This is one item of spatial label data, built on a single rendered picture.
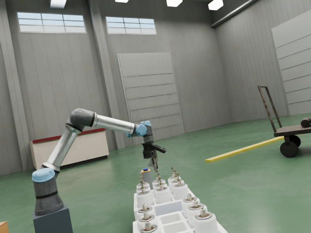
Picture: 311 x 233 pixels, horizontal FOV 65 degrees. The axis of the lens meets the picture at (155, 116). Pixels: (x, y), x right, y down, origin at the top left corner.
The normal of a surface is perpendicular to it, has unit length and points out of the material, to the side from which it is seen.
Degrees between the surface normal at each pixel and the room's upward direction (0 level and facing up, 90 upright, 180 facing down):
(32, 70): 90
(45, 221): 90
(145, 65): 90
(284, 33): 90
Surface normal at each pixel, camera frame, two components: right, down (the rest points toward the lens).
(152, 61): 0.47, -0.11
